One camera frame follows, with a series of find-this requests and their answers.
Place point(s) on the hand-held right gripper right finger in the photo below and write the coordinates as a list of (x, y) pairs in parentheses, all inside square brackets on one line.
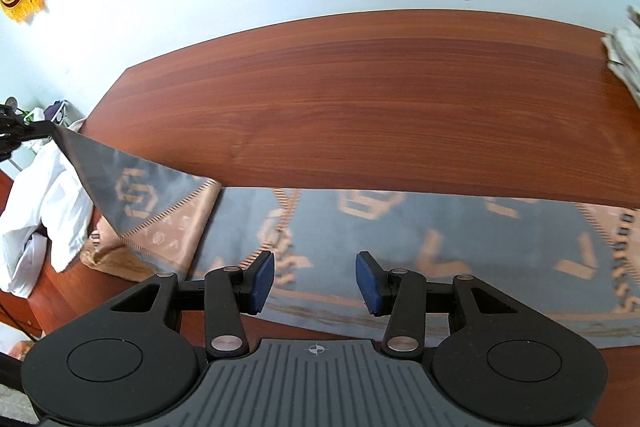
[(368, 283)]

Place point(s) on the crumpled grey-white cloth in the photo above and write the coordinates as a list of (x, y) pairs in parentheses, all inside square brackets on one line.
[(626, 57)]

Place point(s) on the grey and tan patterned scarf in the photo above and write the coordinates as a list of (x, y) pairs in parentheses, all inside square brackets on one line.
[(450, 252)]

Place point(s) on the purple and white object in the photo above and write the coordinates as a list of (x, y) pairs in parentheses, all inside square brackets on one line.
[(56, 111)]

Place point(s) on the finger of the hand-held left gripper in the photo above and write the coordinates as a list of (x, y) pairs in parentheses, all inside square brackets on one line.
[(14, 128)]

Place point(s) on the white cloth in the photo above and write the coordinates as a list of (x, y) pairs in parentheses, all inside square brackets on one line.
[(50, 199)]

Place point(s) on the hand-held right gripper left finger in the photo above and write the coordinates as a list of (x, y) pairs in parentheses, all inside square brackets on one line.
[(262, 283)]

